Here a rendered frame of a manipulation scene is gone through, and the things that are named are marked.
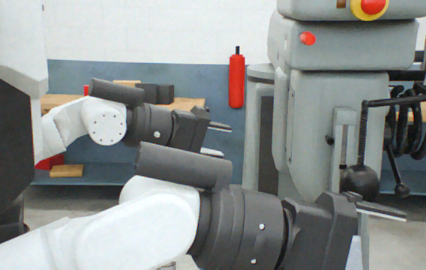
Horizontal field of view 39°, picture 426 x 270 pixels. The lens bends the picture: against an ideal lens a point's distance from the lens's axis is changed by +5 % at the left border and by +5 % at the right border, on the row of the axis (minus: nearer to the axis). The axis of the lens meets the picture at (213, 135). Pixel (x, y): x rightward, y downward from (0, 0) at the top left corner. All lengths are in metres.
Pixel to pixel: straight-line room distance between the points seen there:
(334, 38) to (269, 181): 0.68
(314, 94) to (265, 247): 0.71
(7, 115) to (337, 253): 0.39
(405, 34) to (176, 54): 4.43
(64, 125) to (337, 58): 0.55
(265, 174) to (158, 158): 1.21
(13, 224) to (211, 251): 0.31
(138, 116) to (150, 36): 4.53
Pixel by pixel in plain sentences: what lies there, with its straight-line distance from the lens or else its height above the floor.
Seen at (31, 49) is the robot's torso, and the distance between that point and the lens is 0.69.
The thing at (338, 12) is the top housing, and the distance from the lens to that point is 1.11.
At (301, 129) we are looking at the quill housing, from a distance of 1.27.
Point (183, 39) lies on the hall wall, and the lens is 5.54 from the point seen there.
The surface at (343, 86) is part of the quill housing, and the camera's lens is 1.25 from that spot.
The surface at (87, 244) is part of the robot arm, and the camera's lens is 0.53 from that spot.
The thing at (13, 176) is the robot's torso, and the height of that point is 1.56.
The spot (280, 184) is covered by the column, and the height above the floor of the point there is 1.23.
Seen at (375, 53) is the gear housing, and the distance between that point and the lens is 1.22.
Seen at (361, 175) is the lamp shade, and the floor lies 1.45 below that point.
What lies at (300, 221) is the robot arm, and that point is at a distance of 0.60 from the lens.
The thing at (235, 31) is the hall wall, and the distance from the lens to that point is 5.51.
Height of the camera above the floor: 1.76
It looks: 13 degrees down
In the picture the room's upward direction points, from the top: 1 degrees clockwise
